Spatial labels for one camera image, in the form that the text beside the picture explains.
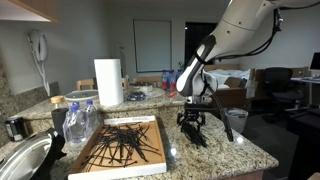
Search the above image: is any white shallow bowl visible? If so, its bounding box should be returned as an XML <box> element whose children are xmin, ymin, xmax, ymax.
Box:
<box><xmin>64</xmin><ymin>89</ymin><xmax>100</xmax><ymax>103</ymax></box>

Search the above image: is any white desk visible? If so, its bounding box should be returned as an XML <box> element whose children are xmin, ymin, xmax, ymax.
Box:
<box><xmin>290</xmin><ymin>76</ymin><xmax>320</xmax><ymax>105</ymax></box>

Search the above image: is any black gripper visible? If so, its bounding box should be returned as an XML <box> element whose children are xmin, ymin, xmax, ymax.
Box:
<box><xmin>176</xmin><ymin>95</ymin><xmax>206</xmax><ymax>133</ymax></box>

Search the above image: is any computer monitor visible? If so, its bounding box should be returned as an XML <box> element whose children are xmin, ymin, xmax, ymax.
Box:
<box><xmin>309</xmin><ymin>52</ymin><xmax>320</xmax><ymax>72</ymax></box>

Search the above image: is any black cup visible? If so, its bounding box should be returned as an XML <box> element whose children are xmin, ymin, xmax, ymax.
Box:
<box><xmin>51</xmin><ymin>107</ymin><xmax>70</xmax><ymax>137</ymax></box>

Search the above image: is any bundle of black zip ties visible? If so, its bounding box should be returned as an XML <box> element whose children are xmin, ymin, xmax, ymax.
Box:
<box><xmin>181</xmin><ymin>122</ymin><xmax>209</xmax><ymax>150</ymax></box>

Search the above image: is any black coiled item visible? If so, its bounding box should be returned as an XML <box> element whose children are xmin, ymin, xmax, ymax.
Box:
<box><xmin>126</xmin><ymin>91</ymin><xmax>147</xmax><ymax>102</ymax></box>

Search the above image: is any wooden wall cabinet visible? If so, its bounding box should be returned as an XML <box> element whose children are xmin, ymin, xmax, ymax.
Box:
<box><xmin>0</xmin><ymin>0</ymin><xmax>60</xmax><ymax>24</ymax></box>

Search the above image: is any wooden chair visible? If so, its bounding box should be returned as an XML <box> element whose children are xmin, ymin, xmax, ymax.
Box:
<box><xmin>76</xmin><ymin>78</ymin><xmax>98</xmax><ymax>92</ymax></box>

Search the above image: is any black office chair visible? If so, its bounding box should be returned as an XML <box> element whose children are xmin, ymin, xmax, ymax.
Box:
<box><xmin>263</xmin><ymin>67</ymin><xmax>306</xmax><ymax>109</ymax></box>

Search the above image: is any grey trash bin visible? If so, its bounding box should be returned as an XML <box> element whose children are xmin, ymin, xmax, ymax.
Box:
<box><xmin>220</xmin><ymin>108</ymin><xmax>249</xmax><ymax>134</ymax></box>

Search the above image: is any large clear water bottle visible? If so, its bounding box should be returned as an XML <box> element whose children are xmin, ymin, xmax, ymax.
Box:
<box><xmin>62</xmin><ymin>101</ymin><xmax>88</xmax><ymax>145</ymax></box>

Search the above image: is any small clear water bottle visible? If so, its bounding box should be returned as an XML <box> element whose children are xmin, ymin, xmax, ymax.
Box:
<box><xmin>83</xmin><ymin>99</ymin><xmax>100</xmax><ymax>134</ymax></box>

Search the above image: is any pile of black zip ties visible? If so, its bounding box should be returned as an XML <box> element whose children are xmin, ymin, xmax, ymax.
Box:
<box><xmin>81</xmin><ymin>123</ymin><xmax>162</xmax><ymax>169</ymax></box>

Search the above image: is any brown cardboard box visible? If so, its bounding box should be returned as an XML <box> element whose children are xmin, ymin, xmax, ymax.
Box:
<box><xmin>203</xmin><ymin>63</ymin><xmax>256</xmax><ymax>111</ymax></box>

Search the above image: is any white paper towel roll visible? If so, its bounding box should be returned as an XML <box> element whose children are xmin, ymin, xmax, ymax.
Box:
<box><xmin>93</xmin><ymin>58</ymin><xmax>125</xmax><ymax>107</ymax></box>

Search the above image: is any cardboard cover box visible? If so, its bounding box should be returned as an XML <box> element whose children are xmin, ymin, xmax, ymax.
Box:
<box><xmin>67</xmin><ymin>115</ymin><xmax>168</xmax><ymax>180</ymax></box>

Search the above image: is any white tape roll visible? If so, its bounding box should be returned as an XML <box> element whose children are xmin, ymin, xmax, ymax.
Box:
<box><xmin>138</xmin><ymin>82</ymin><xmax>154</xmax><ymax>94</ymax></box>

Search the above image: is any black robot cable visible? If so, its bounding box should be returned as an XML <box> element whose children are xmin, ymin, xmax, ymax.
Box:
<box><xmin>203</xmin><ymin>6</ymin><xmax>285</xmax><ymax>143</ymax></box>

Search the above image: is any white wall board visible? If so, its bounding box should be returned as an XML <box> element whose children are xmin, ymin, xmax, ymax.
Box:
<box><xmin>133</xmin><ymin>19</ymin><xmax>173</xmax><ymax>74</ymax></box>

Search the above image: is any jar with wooden lid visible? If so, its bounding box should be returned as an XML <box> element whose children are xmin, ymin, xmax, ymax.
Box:
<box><xmin>50</xmin><ymin>95</ymin><xmax>66</xmax><ymax>110</ymax></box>

